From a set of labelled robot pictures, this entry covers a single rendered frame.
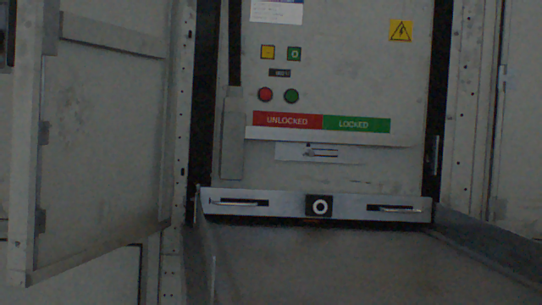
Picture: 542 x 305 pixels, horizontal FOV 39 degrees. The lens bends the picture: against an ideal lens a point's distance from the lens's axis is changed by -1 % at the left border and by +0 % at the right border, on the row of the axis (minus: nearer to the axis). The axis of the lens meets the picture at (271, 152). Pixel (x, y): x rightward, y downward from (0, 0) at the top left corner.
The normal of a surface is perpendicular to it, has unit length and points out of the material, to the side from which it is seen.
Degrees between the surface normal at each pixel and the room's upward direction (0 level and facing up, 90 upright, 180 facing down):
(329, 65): 90
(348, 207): 90
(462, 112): 90
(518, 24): 90
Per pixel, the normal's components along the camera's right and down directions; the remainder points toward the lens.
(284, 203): 0.13, 0.07
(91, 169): 0.98, 0.07
